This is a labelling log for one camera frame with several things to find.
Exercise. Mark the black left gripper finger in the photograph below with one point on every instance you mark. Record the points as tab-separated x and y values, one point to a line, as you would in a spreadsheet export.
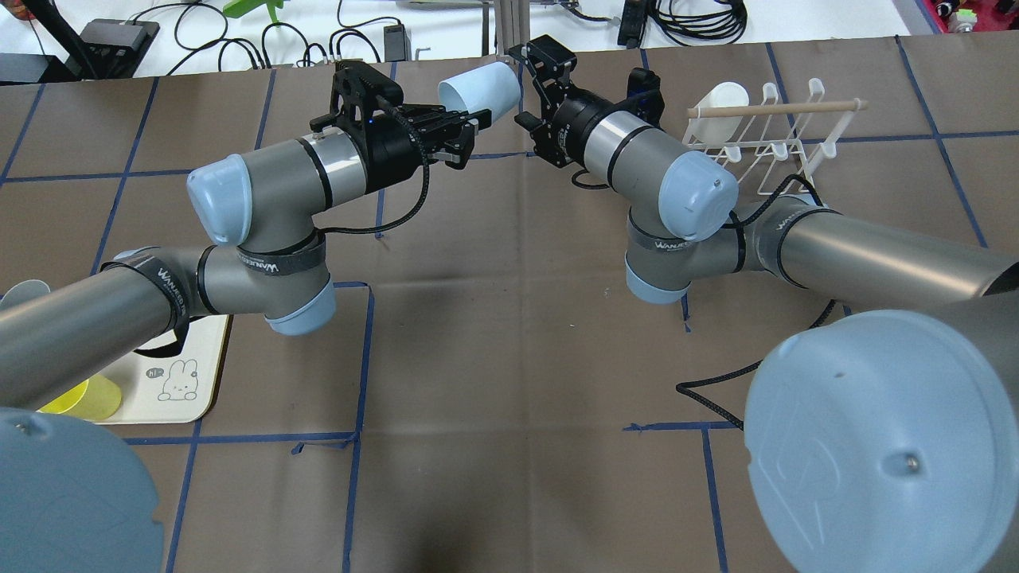
434	119
455	153

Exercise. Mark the green plastic clamp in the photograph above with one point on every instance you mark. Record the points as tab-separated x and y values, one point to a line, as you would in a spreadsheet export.
236	9

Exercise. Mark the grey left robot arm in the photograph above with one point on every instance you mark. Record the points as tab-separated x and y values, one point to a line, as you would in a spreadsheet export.
75	498

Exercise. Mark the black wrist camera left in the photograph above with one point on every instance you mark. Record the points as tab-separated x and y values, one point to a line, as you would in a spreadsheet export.
358	91

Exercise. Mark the grey plastic cup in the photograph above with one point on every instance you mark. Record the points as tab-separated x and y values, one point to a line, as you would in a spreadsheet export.
23	293

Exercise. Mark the black power strip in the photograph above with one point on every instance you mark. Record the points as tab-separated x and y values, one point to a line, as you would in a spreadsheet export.
632	24

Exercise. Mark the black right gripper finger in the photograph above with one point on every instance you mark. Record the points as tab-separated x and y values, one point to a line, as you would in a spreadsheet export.
547	138
550	65

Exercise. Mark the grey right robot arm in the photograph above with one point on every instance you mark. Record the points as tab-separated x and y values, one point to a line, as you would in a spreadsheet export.
884	442

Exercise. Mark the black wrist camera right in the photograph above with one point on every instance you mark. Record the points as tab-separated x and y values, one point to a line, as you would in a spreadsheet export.
644	98

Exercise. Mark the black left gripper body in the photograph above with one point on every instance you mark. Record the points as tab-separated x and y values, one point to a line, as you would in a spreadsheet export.
392	148

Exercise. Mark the yellow plastic cup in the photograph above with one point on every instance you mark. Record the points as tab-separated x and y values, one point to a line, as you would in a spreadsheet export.
94	399

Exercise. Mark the white plastic cup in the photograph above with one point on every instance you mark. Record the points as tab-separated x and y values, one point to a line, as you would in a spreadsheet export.
712	130

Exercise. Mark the aluminium frame post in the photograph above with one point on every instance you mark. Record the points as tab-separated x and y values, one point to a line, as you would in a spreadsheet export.
512	23

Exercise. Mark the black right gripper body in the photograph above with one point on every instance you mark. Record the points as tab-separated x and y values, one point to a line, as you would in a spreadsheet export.
570	125

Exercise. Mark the black power adapter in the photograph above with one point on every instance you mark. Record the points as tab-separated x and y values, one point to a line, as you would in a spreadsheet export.
397	44

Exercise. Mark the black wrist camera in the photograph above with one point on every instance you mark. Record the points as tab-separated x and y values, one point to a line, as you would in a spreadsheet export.
358	91
644	98

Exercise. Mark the light blue plastic cup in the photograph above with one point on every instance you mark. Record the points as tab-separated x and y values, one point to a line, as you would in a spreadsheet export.
491	87

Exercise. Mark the cream rabbit print tray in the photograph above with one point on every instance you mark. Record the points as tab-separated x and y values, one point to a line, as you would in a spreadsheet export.
175	389

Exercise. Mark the white wire cup rack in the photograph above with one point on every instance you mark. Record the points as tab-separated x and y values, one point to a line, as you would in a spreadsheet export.
776	138

